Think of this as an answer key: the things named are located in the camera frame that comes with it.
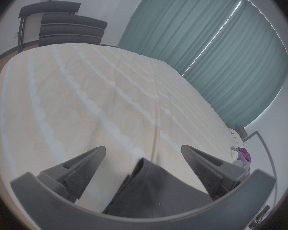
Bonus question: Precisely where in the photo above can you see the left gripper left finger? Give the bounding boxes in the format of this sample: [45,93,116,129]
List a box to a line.
[40,145,107,200]

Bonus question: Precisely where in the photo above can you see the blue-green curtain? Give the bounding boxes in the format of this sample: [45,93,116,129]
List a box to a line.
[118,0,243,77]
[182,0,288,128]

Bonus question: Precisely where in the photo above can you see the black T-shirt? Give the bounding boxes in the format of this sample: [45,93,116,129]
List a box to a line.
[102,157,213,219]

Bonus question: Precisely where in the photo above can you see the black chest of drawers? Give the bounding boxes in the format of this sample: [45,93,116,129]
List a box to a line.
[17,1,108,54]

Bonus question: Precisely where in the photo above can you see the purple satin garment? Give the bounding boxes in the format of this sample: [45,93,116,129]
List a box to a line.
[238,148,252,178]

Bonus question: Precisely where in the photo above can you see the white printed pillow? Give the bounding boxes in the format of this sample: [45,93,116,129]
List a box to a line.
[228,127,244,151]

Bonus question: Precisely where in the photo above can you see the bed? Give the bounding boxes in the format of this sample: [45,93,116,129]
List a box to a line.
[0,43,278,215]

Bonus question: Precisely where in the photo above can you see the white garment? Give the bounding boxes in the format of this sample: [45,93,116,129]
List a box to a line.
[230,148,241,161]

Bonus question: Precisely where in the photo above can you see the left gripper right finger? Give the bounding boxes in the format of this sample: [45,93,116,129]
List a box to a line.
[181,145,247,199]

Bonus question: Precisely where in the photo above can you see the grey bedside table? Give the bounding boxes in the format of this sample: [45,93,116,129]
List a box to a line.
[226,123,248,139]

